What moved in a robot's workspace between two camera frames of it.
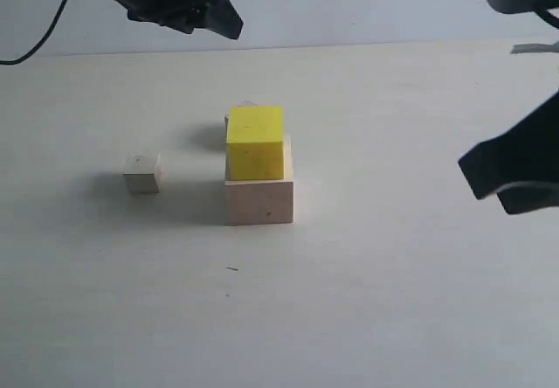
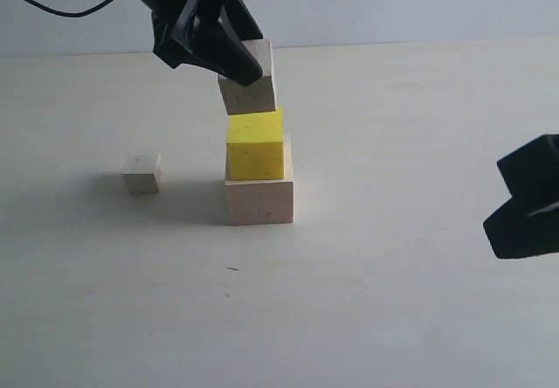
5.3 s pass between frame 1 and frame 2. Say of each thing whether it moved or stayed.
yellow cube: stayed
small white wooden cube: stayed
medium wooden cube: moved
